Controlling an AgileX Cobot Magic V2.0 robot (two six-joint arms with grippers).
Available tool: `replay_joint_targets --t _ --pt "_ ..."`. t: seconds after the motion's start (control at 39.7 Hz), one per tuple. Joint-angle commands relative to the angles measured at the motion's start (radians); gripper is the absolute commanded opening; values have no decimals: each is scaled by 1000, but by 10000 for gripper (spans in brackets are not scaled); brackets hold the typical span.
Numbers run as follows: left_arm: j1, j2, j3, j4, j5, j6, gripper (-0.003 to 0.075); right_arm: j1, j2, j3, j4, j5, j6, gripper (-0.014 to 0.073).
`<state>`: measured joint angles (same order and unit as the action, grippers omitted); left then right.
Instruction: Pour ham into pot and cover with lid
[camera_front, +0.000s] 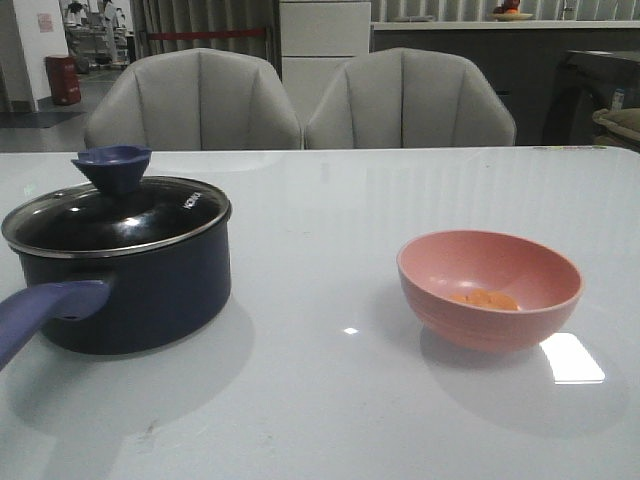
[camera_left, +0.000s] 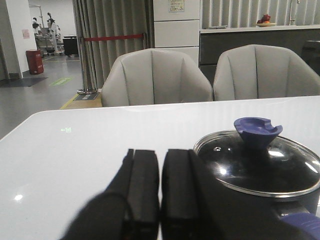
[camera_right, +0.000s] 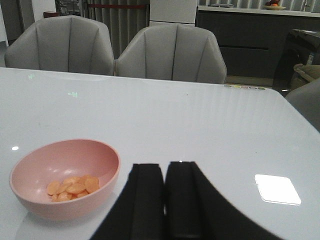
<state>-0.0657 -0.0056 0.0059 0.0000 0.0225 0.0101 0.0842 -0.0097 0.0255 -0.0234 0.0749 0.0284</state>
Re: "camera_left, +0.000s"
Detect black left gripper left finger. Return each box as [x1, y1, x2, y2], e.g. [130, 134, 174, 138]
[62, 149, 160, 240]

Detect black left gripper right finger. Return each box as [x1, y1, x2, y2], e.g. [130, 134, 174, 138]
[161, 149, 310, 240]

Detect glass pot lid blue knob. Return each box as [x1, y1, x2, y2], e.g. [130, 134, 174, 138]
[193, 117, 320, 198]

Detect dark blue saucepan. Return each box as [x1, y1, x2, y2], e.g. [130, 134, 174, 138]
[199, 159, 320, 240]

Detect red belt barrier stanchion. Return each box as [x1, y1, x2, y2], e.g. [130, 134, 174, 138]
[77, 32, 147, 95]

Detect left grey upholstered chair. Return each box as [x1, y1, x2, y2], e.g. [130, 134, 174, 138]
[101, 48, 213, 107]

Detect grey upholstered chair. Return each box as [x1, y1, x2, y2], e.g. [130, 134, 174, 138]
[212, 44, 320, 101]
[101, 48, 213, 107]

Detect right grey upholstered chair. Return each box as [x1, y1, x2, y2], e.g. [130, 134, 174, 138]
[212, 44, 320, 101]

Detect black cart in hallway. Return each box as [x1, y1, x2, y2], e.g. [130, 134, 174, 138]
[62, 35, 79, 57]

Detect red trash bin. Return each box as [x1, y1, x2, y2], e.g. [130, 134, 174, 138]
[25, 49, 44, 75]

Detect white refrigerator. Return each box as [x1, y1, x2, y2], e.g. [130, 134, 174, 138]
[152, 0, 201, 64]

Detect grey pleated curtain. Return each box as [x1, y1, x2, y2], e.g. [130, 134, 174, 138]
[72, 0, 155, 89]

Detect fruit plate on counter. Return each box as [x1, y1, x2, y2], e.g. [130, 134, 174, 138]
[256, 14, 276, 27]

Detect dark kitchen counter cabinet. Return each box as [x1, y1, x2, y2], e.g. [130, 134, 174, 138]
[198, 25, 320, 85]

